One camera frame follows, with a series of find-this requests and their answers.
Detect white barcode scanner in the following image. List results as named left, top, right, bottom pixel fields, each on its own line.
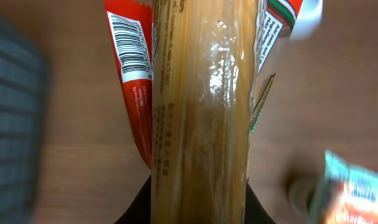
left=290, top=0, right=323, bottom=41

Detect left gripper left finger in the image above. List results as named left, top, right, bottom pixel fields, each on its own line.
left=114, top=176, right=152, bottom=224

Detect red chocolate bar wrapper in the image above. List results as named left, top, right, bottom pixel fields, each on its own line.
left=104, top=0, right=153, bottom=167

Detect spaghetti pack orange ends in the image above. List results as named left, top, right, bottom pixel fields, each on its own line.
left=150, top=0, right=302, bottom=223

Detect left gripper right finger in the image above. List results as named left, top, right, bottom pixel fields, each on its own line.
left=244, top=183, right=276, bottom=224

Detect grey plastic mesh basket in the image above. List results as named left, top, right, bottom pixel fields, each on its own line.
left=0, top=14, right=50, bottom=223

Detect teal tissue pack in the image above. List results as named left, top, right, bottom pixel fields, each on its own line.
left=307, top=150, right=378, bottom=224

